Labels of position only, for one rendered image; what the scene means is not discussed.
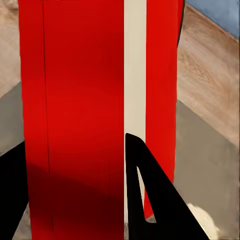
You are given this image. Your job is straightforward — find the radio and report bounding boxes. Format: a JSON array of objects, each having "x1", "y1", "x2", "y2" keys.
[{"x1": 18, "y1": 0, "x2": 185, "y2": 240}]

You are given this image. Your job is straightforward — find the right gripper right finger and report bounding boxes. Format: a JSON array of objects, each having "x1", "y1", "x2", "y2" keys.
[{"x1": 125, "y1": 133, "x2": 210, "y2": 240}]

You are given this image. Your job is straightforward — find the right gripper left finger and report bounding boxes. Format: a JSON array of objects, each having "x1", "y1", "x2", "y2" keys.
[{"x1": 0, "y1": 141, "x2": 29, "y2": 240}]

